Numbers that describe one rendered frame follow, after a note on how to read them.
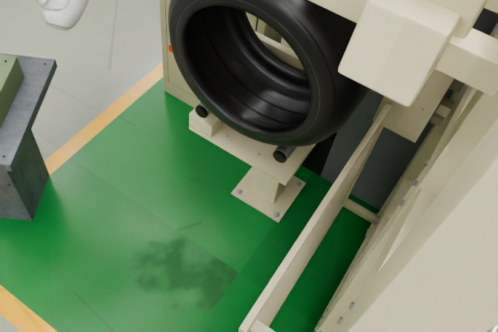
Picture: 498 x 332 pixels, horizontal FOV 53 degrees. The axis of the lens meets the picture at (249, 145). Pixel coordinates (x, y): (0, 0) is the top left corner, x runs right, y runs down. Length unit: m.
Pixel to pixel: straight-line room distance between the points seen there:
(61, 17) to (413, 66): 1.19
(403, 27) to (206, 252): 1.82
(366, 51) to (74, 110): 2.30
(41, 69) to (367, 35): 1.63
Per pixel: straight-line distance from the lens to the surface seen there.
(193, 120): 1.60
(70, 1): 1.60
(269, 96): 1.60
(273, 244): 2.33
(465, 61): 0.69
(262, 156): 1.58
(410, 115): 1.56
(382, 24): 0.60
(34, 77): 2.06
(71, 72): 2.98
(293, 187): 2.48
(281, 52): 1.70
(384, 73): 0.62
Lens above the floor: 2.08
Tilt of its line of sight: 53 degrees down
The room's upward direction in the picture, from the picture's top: 10 degrees clockwise
